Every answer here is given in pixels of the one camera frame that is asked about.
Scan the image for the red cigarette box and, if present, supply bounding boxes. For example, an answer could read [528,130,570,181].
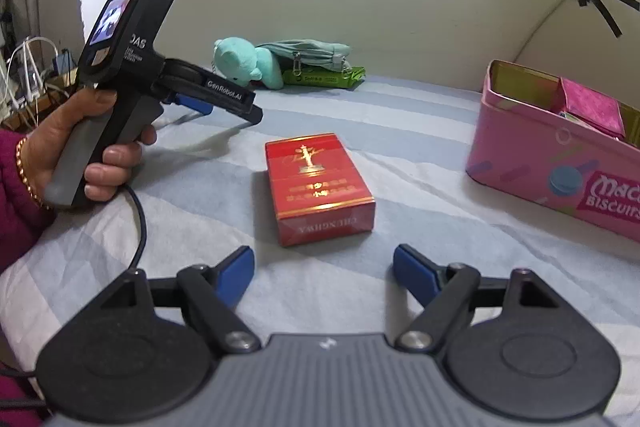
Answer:
[264,133,377,248]

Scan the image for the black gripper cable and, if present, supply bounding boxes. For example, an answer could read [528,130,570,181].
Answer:
[0,183,147,409]

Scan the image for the green zipper pouch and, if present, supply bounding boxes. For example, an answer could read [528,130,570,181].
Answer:
[255,39,353,72]

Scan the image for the striped blue bedsheet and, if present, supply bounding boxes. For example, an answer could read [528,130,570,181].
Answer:
[0,72,640,427]

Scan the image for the gold bead bracelet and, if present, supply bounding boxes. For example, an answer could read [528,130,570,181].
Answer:
[15,137,54,210]

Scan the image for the pink biscuit tin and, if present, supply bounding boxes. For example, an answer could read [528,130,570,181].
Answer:
[465,59,640,243]

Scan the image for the magenta box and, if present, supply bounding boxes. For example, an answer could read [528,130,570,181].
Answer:
[552,77,627,140]

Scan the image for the teal plush bear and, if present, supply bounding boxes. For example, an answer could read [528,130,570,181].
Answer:
[213,38,284,90]

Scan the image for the green wipes packet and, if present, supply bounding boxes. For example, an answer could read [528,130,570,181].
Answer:
[282,66,366,89]

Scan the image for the white wall cable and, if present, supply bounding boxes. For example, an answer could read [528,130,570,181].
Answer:
[515,0,573,64]

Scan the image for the person's left forearm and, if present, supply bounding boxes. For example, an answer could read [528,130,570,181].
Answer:
[0,129,57,278]

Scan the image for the person's left hand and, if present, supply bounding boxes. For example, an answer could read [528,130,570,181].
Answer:
[22,89,157,203]

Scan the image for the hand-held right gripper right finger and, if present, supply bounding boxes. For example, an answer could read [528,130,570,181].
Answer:
[393,244,563,354]

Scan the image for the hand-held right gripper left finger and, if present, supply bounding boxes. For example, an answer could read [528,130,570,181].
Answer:
[100,245,262,354]

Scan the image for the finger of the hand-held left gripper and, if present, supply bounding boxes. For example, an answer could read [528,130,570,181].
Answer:
[171,90,214,116]
[198,74,264,126]

